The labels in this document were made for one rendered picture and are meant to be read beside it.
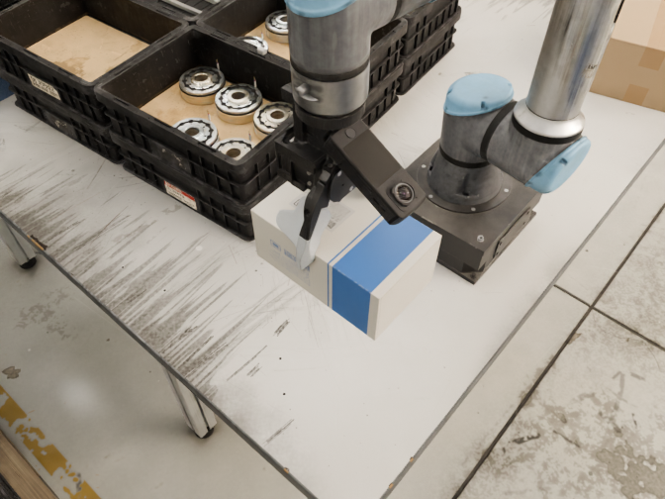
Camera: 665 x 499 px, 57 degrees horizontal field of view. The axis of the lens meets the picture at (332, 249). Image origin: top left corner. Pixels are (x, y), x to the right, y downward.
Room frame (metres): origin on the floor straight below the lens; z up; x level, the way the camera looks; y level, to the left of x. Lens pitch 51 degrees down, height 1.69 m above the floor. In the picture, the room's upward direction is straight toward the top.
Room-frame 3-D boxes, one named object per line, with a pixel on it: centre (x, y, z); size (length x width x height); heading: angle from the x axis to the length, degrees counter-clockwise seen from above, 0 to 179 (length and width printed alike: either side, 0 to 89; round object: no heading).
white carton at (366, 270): (0.48, -0.01, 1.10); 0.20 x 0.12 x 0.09; 49
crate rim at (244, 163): (1.04, 0.24, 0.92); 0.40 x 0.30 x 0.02; 54
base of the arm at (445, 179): (0.90, -0.27, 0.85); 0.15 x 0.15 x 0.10
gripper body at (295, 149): (0.50, 0.01, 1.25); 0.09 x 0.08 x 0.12; 49
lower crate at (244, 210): (1.04, 0.24, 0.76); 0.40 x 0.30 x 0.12; 54
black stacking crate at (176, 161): (1.04, 0.24, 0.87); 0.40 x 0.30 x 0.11; 54
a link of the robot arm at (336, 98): (0.50, 0.00, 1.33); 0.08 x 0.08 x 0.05
